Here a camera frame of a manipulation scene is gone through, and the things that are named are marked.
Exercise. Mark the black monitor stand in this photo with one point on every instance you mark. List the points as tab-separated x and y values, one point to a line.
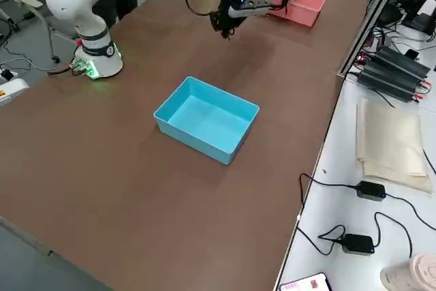
422	20

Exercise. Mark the white control box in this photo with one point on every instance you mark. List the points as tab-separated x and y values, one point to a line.
12	91

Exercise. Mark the black finned power supply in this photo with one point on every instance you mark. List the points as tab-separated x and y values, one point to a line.
391	71

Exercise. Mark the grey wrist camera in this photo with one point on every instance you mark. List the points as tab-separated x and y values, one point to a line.
252	6

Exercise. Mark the pink plastic box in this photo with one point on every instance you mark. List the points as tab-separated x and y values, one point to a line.
303	6

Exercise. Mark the black power adapter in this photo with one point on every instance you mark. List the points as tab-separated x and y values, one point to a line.
371	190
357	243

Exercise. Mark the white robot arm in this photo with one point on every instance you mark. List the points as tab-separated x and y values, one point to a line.
88	22

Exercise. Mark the beige round roll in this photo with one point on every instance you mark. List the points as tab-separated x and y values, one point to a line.
419	270

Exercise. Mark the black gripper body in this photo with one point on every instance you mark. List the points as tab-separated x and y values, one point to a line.
226	13

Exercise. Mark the smartphone with lit screen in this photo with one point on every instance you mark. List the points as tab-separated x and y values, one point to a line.
306	284

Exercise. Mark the blue plastic box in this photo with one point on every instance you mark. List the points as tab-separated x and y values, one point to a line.
207	124

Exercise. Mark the beige folded cloth bag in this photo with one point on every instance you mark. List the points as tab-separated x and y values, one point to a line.
391	141

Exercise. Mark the aluminium frame post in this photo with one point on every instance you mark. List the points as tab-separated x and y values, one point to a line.
363	32

